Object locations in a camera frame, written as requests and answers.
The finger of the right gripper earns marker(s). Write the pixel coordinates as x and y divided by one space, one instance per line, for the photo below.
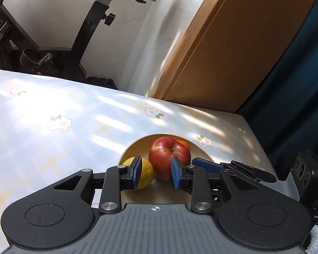
209 166

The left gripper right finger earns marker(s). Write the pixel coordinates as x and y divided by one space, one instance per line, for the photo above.
193 180

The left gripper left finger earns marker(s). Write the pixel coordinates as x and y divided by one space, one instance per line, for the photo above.
114 181

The large dark red apple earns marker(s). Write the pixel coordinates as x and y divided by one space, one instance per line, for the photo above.
162 151

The yellow-green lemon on plate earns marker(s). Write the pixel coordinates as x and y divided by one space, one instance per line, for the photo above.
147 174

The small tangerine on plate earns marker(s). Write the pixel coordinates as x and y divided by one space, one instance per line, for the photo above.
185 144

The cream round plate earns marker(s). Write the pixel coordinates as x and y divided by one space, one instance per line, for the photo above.
158 192

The dark teal curtain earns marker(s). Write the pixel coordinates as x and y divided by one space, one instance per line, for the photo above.
283 110

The floral tablecloth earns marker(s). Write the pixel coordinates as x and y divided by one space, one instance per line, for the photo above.
51 128

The wooden headboard panel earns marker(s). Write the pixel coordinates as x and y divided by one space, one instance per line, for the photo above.
228 49

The black exercise bike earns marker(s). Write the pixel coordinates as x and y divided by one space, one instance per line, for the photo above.
55 23

